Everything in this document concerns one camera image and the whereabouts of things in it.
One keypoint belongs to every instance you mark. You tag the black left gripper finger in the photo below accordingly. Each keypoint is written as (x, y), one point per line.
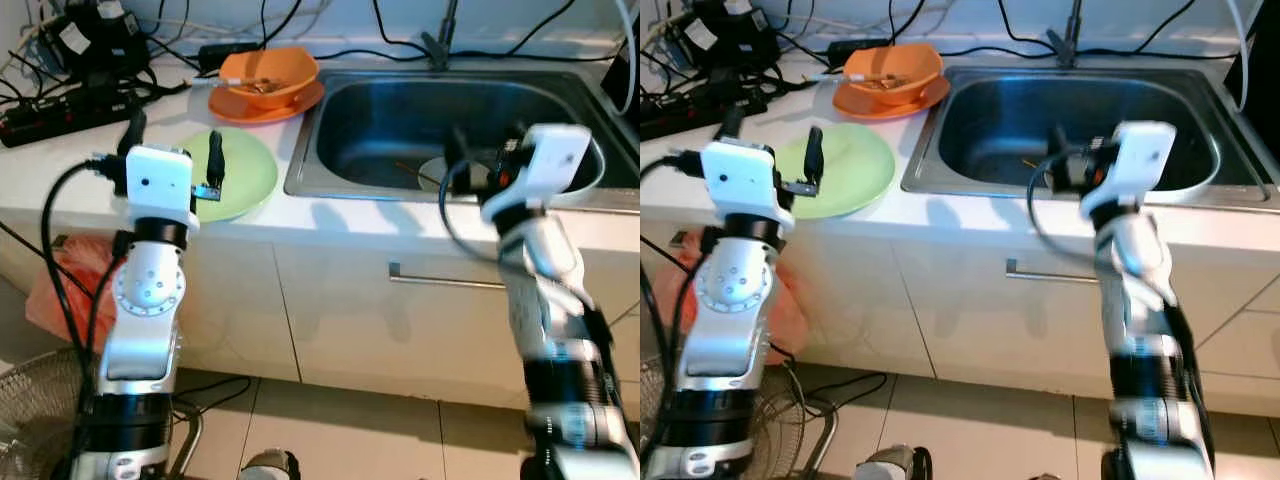
(135, 132)
(814, 155)
(733, 125)
(214, 158)

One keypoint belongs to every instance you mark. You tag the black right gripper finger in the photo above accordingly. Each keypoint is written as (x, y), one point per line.
(1059, 145)
(457, 145)

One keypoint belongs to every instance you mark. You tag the white bowl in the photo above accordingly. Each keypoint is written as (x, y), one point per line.
(432, 175)

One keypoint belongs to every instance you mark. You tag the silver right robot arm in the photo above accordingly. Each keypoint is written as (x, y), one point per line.
(545, 270)
(1135, 270)

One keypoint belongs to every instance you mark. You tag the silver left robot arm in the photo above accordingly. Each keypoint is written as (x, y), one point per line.
(735, 290)
(145, 290)

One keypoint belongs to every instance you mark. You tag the green plate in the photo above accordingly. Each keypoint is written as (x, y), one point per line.
(850, 170)
(245, 175)

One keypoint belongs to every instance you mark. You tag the black power strip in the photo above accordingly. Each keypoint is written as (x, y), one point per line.
(60, 115)
(700, 110)

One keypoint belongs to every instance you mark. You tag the orange plate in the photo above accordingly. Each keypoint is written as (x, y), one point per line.
(250, 113)
(875, 109)

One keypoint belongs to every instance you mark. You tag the stainless steel sink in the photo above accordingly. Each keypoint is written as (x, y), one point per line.
(1000, 120)
(380, 130)

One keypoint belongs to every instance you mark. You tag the metal spoon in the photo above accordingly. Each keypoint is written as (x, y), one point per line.
(260, 87)
(885, 82)

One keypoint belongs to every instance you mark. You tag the black charger box white label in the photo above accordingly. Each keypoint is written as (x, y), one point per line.
(100, 45)
(730, 35)

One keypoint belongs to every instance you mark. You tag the black power brick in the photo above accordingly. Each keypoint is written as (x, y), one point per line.
(225, 55)
(855, 50)

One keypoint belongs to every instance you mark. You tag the metal faucet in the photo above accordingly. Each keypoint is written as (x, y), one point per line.
(440, 40)
(1067, 35)

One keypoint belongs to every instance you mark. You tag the orange bowl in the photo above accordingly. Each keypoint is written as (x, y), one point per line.
(920, 70)
(295, 75)

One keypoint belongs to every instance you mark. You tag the red plastic bag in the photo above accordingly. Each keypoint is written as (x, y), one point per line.
(790, 310)
(50, 300)

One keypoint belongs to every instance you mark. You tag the plain white cabinet door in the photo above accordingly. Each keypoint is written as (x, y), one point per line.
(230, 310)
(860, 310)

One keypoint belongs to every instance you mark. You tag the metal cage floor fan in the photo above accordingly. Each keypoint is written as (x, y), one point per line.
(790, 430)
(30, 420)

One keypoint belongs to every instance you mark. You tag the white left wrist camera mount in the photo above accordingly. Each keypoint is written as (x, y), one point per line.
(740, 180)
(160, 185)

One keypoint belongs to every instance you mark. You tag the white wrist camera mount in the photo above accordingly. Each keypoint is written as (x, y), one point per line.
(1140, 160)
(550, 160)
(740, 180)
(160, 185)

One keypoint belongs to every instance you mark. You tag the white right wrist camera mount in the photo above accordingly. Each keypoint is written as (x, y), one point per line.
(550, 160)
(1140, 160)

